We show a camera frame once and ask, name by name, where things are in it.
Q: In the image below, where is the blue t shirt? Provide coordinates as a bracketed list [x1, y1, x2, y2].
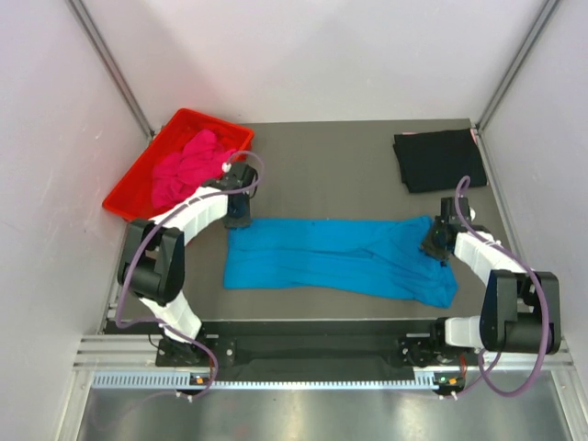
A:
[224, 216, 458, 308]

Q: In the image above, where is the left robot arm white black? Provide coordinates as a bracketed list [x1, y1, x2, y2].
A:
[115, 184, 255, 365]

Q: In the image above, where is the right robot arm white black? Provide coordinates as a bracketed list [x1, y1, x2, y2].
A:
[421, 216, 543, 364]

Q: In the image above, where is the pink t shirt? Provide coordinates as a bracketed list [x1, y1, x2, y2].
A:
[151, 130, 236, 209]

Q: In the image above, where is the folded black t shirt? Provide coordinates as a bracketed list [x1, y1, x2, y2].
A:
[393, 129, 488, 194]

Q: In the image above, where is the red plastic bin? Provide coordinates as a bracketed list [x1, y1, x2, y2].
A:
[102, 108, 254, 221]

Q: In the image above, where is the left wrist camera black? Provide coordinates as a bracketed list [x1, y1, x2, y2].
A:
[222, 162, 258, 190]

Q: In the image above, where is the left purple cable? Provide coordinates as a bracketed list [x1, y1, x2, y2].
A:
[114, 150, 266, 399]

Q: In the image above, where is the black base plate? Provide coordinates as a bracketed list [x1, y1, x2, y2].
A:
[155, 334, 460, 368]

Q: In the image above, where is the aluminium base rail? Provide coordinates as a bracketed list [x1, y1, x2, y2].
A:
[73, 333, 575, 391]

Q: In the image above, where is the left corner aluminium post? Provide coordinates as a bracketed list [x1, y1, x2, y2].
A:
[65, 0, 155, 141]

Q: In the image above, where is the corner aluminium post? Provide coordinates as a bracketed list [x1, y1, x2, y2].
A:
[65, 0, 155, 141]
[474, 0, 561, 132]

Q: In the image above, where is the right corner aluminium post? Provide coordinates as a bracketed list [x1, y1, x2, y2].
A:
[474, 0, 561, 132]

